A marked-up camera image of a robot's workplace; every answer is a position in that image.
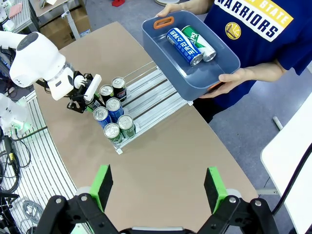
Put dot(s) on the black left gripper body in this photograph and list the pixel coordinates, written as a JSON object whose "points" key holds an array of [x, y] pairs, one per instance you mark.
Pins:
{"points": [[76, 95]]}

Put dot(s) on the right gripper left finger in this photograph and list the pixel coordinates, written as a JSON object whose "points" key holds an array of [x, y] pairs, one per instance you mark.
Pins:
{"points": [[101, 187]]}

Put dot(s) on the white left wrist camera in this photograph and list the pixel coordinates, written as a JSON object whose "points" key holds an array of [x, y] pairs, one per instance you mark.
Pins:
{"points": [[94, 84]]}

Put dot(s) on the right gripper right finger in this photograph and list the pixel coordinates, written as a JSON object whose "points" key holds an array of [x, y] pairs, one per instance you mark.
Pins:
{"points": [[215, 187]]}

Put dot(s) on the blue Pocari Sweat can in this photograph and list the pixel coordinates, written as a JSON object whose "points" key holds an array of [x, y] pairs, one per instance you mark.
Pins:
{"points": [[184, 45], [114, 105], [100, 114]]}

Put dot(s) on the red plastic object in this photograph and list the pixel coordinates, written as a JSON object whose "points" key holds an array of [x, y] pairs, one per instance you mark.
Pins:
{"points": [[118, 2]]}

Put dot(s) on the large brown cardboard box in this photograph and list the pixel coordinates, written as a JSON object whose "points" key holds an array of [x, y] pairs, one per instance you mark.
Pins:
{"points": [[53, 31]]}

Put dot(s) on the black trousers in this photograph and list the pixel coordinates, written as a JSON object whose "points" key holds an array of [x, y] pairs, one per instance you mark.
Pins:
{"points": [[207, 109]]}

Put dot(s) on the person in blue shirt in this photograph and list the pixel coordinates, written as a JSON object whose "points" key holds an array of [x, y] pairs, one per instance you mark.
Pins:
{"points": [[256, 44]]}

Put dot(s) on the slotted aluminium robot base plate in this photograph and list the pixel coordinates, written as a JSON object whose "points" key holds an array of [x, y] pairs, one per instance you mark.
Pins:
{"points": [[41, 165]]}

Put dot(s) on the person's left hand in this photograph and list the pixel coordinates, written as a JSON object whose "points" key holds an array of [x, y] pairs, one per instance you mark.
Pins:
{"points": [[234, 79]]}

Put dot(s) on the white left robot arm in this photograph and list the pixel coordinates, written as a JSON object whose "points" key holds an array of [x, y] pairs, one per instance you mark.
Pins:
{"points": [[36, 61]]}

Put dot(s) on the large white table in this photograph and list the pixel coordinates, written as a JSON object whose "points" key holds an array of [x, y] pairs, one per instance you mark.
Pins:
{"points": [[287, 158]]}

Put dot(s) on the person's right forearm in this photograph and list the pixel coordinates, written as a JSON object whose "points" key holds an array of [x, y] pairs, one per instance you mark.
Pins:
{"points": [[197, 5]]}

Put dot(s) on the white can dispenser rack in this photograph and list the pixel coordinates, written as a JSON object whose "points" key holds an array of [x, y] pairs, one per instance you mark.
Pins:
{"points": [[156, 97]]}

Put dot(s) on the person's left forearm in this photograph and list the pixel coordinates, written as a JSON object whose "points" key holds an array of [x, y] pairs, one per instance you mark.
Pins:
{"points": [[263, 72]]}

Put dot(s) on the white side table wooden top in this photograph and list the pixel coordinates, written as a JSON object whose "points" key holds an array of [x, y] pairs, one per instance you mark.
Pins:
{"points": [[70, 22]]}

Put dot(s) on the person's right hand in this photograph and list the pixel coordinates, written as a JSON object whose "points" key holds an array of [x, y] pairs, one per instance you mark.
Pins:
{"points": [[170, 8]]}

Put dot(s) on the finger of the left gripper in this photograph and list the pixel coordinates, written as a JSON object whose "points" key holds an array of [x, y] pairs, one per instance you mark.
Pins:
{"points": [[75, 107], [98, 99]]}

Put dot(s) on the green Chilsung cider can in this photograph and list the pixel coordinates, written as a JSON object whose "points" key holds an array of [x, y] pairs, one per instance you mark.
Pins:
{"points": [[125, 122], [203, 46], [112, 130]]}

